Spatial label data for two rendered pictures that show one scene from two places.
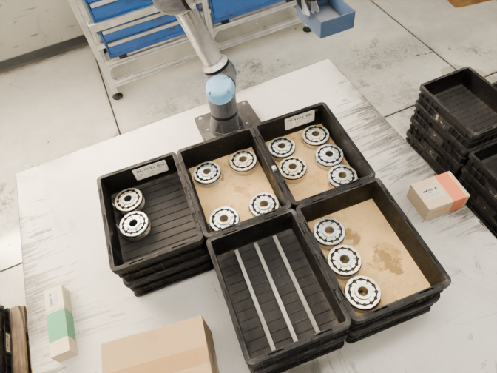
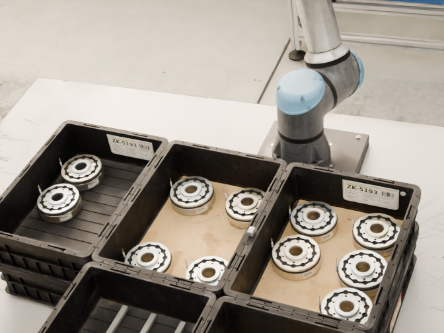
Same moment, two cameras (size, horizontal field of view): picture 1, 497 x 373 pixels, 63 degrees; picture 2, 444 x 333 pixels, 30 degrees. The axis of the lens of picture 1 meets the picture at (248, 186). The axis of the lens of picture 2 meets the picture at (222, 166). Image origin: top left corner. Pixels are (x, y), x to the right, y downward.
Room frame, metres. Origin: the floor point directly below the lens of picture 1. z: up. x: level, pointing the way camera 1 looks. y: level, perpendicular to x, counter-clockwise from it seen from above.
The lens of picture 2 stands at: (-0.06, -0.84, 2.17)
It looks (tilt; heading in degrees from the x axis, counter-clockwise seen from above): 41 degrees down; 41
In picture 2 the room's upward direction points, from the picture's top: 9 degrees counter-clockwise
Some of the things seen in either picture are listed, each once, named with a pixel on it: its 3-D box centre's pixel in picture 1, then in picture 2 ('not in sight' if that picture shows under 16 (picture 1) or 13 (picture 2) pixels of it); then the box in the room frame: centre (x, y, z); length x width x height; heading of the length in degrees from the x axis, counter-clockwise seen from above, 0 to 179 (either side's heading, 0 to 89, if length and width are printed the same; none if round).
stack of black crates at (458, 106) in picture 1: (457, 131); not in sight; (1.34, -1.13, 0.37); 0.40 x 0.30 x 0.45; 14
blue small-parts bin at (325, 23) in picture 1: (325, 12); not in sight; (1.47, -0.42, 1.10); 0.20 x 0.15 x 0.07; 15
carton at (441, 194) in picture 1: (437, 195); not in sight; (0.76, -0.67, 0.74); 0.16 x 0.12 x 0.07; 100
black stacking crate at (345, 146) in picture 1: (310, 160); (327, 258); (0.93, -0.24, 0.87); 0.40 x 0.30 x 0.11; 11
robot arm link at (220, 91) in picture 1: (221, 95); (302, 102); (1.31, 0.04, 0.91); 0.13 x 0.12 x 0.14; 173
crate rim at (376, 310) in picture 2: (310, 150); (326, 241); (0.93, -0.24, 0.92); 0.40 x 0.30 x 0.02; 11
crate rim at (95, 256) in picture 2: (231, 178); (193, 211); (0.87, 0.06, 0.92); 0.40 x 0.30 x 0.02; 11
